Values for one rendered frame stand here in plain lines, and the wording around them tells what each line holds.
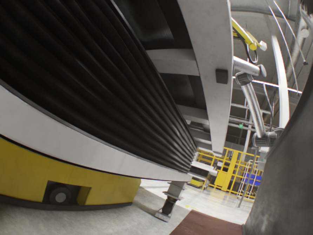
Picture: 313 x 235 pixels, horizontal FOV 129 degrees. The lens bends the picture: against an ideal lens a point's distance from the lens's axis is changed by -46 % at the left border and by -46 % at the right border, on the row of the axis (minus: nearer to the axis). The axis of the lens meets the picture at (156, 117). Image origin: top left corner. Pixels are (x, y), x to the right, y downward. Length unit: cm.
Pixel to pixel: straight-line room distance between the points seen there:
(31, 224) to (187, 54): 84
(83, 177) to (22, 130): 51
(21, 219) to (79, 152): 47
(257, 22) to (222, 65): 1068
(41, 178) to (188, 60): 68
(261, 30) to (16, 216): 1181
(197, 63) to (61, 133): 43
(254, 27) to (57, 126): 1132
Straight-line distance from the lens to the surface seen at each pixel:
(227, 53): 43
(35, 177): 59
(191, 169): 539
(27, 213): 68
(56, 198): 75
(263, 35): 1162
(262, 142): 195
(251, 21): 1107
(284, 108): 490
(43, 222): 66
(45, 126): 20
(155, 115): 64
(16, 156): 54
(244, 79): 168
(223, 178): 1033
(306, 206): 57
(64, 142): 22
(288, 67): 1008
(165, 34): 60
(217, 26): 38
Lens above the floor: 44
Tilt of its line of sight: 16 degrees up
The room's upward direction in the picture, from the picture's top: 24 degrees clockwise
